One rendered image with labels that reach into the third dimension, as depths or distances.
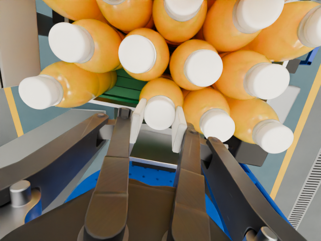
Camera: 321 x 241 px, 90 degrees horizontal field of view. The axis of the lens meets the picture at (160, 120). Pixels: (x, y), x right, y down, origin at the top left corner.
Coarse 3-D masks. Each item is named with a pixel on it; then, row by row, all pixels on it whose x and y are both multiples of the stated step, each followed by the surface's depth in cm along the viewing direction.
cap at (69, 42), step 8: (56, 24) 16; (64, 24) 16; (72, 24) 17; (56, 32) 17; (64, 32) 17; (72, 32) 17; (80, 32) 17; (56, 40) 17; (64, 40) 17; (72, 40) 17; (80, 40) 17; (88, 40) 18; (56, 48) 17; (64, 48) 17; (72, 48) 17; (80, 48) 17; (88, 48) 18; (64, 56) 17; (72, 56) 17; (80, 56) 17
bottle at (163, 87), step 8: (152, 80) 25; (160, 80) 24; (168, 80) 25; (144, 88) 24; (152, 88) 23; (160, 88) 22; (168, 88) 22; (176, 88) 24; (144, 96) 23; (152, 96) 22; (160, 96) 21; (168, 96) 22; (176, 96) 23; (176, 104) 22
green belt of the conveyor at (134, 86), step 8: (168, 64) 38; (120, 72) 39; (168, 72) 39; (120, 80) 40; (128, 80) 40; (136, 80) 40; (112, 88) 41; (120, 88) 41; (128, 88) 41; (136, 88) 41; (104, 96) 42; (112, 96) 42; (128, 96) 41; (136, 96) 41
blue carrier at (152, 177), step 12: (132, 168) 38; (144, 168) 39; (84, 180) 32; (96, 180) 33; (144, 180) 35; (156, 180) 36; (168, 180) 37; (72, 192) 29; (84, 192) 29; (216, 216) 30
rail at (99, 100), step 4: (92, 100) 34; (96, 100) 34; (100, 100) 34; (104, 100) 35; (108, 100) 35; (112, 100) 36; (116, 100) 36; (100, 104) 34; (104, 104) 34; (108, 104) 34; (112, 104) 34; (116, 104) 34; (120, 104) 34; (124, 104) 35; (128, 104) 35; (132, 104) 36; (136, 104) 36; (132, 108) 34
